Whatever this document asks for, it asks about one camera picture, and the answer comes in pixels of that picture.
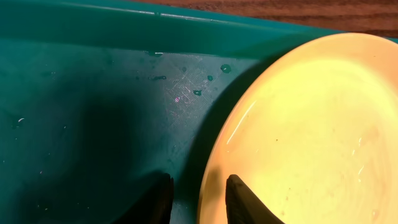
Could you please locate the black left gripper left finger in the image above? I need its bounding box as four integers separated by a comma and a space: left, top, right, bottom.
113, 173, 174, 224

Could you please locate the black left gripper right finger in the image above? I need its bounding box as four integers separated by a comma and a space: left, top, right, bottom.
225, 174, 284, 224

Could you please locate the yellow plate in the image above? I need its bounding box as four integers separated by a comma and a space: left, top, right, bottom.
197, 33, 397, 223

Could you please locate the turquoise plastic tray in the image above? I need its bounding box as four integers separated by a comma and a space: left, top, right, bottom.
1, 1, 347, 223

